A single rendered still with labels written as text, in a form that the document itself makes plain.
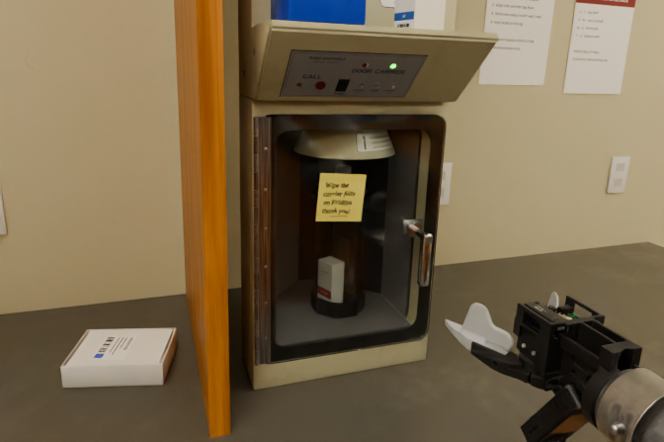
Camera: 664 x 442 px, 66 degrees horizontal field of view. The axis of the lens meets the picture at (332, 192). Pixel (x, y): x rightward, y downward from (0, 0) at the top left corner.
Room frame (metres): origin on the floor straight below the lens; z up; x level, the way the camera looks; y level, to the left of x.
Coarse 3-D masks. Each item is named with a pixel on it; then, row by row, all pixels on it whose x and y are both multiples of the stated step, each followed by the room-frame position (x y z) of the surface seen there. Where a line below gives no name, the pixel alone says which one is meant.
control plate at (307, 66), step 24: (288, 72) 0.68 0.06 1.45; (312, 72) 0.69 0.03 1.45; (336, 72) 0.70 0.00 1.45; (360, 72) 0.71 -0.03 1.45; (384, 72) 0.72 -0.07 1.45; (408, 72) 0.74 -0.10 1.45; (288, 96) 0.71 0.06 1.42; (312, 96) 0.73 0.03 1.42; (336, 96) 0.74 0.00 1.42; (360, 96) 0.75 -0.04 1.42; (384, 96) 0.76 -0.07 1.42
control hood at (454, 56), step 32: (256, 32) 0.70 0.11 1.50; (288, 32) 0.63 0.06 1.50; (320, 32) 0.65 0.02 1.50; (352, 32) 0.66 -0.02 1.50; (384, 32) 0.67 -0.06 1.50; (416, 32) 0.69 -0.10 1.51; (448, 32) 0.71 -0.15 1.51; (256, 64) 0.70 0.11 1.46; (448, 64) 0.74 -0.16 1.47; (480, 64) 0.76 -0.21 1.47; (256, 96) 0.71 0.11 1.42; (416, 96) 0.78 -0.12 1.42; (448, 96) 0.80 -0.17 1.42
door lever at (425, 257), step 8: (416, 224) 0.81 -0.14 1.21; (408, 232) 0.80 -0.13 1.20; (416, 232) 0.79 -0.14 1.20; (424, 232) 0.77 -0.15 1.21; (424, 240) 0.76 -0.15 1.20; (432, 240) 0.76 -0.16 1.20; (424, 248) 0.76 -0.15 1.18; (424, 256) 0.76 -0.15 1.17; (424, 264) 0.76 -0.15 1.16; (424, 272) 0.76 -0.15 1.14; (424, 280) 0.76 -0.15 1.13
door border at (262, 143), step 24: (264, 120) 0.73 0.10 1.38; (264, 144) 0.73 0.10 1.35; (264, 168) 0.73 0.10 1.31; (264, 192) 0.73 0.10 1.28; (264, 216) 0.73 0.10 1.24; (264, 240) 0.73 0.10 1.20; (264, 264) 0.73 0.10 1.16; (264, 288) 0.73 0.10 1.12; (264, 312) 0.73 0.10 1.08; (264, 336) 0.73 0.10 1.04; (264, 360) 0.73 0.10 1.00
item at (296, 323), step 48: (288, 144) 0.74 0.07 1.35; (336, 144) 0.76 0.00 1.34; (384, 144) 0.79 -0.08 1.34; (432, 144) 0.82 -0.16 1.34; (288, 192) 0.74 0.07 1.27; (384, 192) 0.79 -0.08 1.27; (432, 192) 0.82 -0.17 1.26; (288, 240) 0.74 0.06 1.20; (336, 240) 0.76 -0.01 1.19; (384, 240) 0.79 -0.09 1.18; (288, 288) 0.74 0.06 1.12; (336, 288) 0.77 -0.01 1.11; (384, 288) 0.79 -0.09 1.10; (288, 336) 0.74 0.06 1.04; (336, 336) 0.77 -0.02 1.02; (384, 336) 0.80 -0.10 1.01
